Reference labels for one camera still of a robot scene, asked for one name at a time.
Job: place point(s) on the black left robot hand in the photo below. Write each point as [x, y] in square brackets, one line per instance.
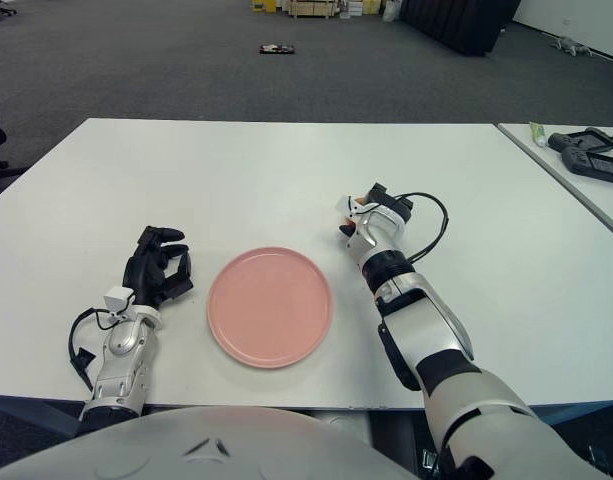
[145, 270]

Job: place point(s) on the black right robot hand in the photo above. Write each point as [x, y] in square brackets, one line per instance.
[393, 200]

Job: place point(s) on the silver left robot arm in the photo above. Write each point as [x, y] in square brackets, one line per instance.
[120, 360]

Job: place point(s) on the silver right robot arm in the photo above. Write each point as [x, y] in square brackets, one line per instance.
[426, 320]

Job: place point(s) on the pink round plate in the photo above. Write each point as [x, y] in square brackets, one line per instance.
[268, 310]

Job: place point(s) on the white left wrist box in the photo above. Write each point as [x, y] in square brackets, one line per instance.
[117, 297]

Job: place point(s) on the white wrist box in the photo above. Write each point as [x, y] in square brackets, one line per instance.
[117, 297]
[345, 204]

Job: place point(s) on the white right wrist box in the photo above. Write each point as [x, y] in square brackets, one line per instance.
[345, 204]

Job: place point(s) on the green white tube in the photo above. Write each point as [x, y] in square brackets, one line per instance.
[537, 134]

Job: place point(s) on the grey robot torso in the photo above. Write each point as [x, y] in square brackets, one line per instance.
[186, 450]

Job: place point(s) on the black partition panel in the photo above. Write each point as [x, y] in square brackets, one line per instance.
[453, 25]

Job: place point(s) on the white plastic bag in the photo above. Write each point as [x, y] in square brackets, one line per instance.
[392, 12]

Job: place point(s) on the stack of white boxes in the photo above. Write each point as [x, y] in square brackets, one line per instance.
[361, 7]

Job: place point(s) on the black handheld controller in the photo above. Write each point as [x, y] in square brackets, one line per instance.
[596, 168]
[583, 141]

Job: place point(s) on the wooden crate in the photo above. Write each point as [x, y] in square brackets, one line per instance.
[311, 9]

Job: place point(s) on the yellow cardboard box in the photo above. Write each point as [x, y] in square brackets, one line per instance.
[263, 4]

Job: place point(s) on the grey quadruped robot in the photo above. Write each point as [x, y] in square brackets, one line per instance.
[571, 45]

